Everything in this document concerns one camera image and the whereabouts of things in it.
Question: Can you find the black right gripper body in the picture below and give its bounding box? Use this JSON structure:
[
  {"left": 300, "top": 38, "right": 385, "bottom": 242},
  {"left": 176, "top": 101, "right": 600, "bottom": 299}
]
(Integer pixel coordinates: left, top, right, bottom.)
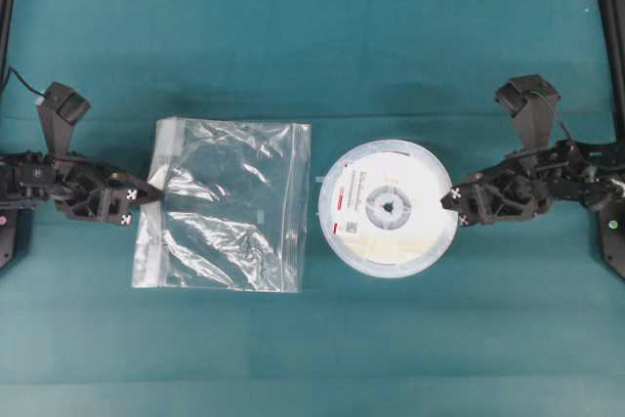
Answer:
[{"left": 473, "top": 147, "right": 555, "bottom": 225}]

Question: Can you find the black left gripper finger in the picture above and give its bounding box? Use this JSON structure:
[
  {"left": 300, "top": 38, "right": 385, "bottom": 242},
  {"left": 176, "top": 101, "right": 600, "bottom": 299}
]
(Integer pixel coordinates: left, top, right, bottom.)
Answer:
[
  {"left": 108, "top": 173, "right": 163, "bottom": 202},
  {"left": 100, "top": 189, "right": 135, "bottom": 226}
]

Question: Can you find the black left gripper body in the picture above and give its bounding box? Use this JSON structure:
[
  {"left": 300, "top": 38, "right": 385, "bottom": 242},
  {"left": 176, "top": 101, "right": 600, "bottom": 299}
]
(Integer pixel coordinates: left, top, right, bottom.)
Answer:
[{"left": 48, "top": 153, "right": 120, "bottom": 220}]

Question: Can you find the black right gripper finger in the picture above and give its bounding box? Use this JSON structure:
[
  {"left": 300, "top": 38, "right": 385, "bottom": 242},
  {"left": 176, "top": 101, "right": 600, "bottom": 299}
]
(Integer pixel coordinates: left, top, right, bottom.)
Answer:
[
  {"left": 452, "top": 204, "right": 480, "bottom": 228},
  {"left": 440, "top": 180, "right": 482, "bottom": 211}
]

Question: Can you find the white component reel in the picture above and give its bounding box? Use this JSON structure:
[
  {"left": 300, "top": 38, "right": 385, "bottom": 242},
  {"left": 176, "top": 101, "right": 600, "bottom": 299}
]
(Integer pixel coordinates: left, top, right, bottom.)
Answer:
[{"left": 317, "top": 140, "right": 459, "bottom": 278}]

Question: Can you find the clear zip bag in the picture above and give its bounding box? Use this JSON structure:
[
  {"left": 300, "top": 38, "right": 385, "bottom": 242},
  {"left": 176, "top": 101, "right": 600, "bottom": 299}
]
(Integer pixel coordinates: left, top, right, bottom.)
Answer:
[{"left": 132, "top": 117, "right": 312, "bottom": 293}]

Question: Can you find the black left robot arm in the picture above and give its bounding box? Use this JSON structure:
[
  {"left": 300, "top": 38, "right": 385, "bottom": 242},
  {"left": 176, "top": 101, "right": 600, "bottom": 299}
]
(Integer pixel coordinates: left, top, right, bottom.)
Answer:
[{"left": 1, "top": 151, "right": 163, "bottom": 267}]

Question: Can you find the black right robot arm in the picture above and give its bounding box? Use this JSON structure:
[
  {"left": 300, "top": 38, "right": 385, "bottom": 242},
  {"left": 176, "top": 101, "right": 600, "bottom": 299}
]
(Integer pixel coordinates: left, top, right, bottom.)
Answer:
[{"left": 440, "top": 140, "right": 624, "bottom": 277}]

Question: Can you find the teal table mat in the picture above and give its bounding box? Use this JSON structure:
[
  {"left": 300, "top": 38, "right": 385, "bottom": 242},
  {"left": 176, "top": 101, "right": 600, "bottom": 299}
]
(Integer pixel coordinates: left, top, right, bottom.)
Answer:
[{"left": 1, "top": 0, "right": 624, "bottom": 416}]

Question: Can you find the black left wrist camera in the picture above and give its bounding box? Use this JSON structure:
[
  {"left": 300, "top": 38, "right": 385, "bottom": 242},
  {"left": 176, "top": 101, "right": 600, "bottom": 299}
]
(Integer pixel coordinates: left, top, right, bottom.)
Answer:
[{"left": 36, "top": 82, "right": 91, "bottom": 156}]

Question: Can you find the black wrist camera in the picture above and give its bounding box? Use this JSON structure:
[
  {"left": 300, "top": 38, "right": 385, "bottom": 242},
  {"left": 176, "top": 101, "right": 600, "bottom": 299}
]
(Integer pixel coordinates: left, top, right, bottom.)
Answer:
[
  {"left": 495, "top": 74, "right": 561, "bottom": 150},
  {"left": 36, "top": 82, "right": 91, "bottom": 156}
]

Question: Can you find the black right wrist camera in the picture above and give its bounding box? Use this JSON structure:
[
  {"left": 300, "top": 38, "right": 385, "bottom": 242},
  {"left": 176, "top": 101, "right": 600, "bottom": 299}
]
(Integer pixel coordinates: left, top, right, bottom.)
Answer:
[{"left": 495, "top": 74, "right": 561, "bottom": 150}]

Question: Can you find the black right frame rail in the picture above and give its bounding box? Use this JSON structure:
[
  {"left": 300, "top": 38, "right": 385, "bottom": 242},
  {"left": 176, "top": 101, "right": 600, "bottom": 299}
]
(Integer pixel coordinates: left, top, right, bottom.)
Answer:
[{"left": 598, "top": 0, "right": 624, "bottom": 140}]

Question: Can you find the black metal frame rail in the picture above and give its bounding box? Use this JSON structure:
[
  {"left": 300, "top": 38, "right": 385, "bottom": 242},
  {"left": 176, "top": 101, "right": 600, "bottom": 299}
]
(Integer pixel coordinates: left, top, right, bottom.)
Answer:
[{"left": 0, "top": 0, "right": 14, "bottom": 78}]

